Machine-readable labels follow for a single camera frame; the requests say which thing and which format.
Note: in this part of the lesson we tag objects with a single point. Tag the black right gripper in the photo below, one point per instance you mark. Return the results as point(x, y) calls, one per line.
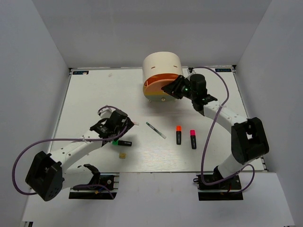
point(174, 88)

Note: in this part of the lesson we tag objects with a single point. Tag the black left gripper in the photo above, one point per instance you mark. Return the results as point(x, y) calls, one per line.
point(129, 125)

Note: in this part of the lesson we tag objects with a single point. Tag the cream round drawer container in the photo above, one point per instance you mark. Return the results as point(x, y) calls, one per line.
point(160, 69)

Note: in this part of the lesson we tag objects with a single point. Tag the green gel pen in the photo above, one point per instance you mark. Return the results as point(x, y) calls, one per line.
point(156, 130)

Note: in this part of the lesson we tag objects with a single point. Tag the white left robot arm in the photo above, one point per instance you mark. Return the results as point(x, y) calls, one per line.
point(49, 173)

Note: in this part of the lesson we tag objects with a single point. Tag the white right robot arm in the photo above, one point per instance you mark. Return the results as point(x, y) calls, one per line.
point(248, 138)

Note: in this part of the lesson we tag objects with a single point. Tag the green highlighter marker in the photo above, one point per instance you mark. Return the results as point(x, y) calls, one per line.
point(122, 143)

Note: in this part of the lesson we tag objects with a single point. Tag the small tan eraser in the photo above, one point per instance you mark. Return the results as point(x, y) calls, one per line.
point(122, 155)

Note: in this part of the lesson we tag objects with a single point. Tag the orange highlighter marker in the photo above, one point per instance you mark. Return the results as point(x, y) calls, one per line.
point(178, 135)

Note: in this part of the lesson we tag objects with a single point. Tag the blue right corner label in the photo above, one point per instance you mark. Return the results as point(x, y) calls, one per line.
point(223, 70)

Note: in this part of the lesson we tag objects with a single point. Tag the blue corner label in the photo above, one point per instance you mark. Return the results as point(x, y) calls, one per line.
point(80, 72)
point(223, 70)

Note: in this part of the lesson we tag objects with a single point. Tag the pink highlighter marker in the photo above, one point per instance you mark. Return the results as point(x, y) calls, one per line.
point(193, 139)

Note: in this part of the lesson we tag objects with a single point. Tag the blue left corner label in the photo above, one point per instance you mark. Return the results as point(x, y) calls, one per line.
point(80, 72)

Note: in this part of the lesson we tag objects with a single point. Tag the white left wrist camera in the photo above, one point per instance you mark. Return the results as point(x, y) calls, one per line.
point(105, 112)

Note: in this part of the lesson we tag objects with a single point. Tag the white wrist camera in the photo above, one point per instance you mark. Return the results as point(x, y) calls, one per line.
point(191, 71)
point(105, 112)

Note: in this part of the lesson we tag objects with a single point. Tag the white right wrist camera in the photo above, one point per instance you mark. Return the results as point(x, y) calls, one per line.
point(191, 71)

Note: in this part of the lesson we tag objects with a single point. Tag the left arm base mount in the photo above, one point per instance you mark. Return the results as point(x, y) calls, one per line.
point(105, 187)

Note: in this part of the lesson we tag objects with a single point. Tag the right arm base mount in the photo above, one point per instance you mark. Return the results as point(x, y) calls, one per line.
point(225, 191)

